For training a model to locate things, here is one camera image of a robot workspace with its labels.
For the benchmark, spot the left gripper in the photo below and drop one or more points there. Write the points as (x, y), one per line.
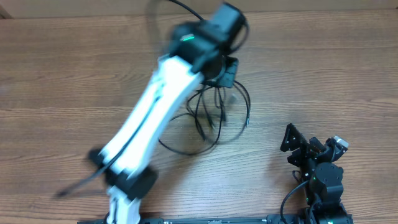
(231, 66)

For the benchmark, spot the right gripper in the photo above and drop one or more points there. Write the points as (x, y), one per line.
(305, 152)

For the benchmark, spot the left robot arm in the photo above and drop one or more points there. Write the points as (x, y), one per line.
(199, 53)

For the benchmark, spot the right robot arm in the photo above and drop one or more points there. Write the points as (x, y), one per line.
(320, 178)

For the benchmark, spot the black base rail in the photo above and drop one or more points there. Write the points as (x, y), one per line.
(270, 219)

